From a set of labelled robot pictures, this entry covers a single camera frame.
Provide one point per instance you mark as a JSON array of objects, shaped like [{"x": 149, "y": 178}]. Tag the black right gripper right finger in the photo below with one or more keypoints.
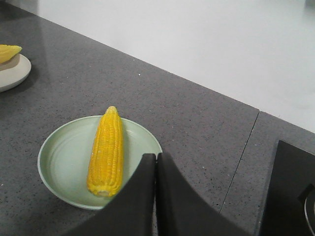
[{"x": 181, "y": 211}]

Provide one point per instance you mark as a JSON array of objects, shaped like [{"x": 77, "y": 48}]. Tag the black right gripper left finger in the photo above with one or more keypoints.
[{"x": 130, "y": 213}]

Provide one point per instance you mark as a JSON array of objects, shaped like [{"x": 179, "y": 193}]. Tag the yellow corn cob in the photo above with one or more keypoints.
[
  {"x": 7, "y": 52},
  {"x": 105, "y": 171}
]

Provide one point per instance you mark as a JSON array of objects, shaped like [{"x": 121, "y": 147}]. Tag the black gas stove top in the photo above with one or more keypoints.
[{"x": 290, "y": 203}]

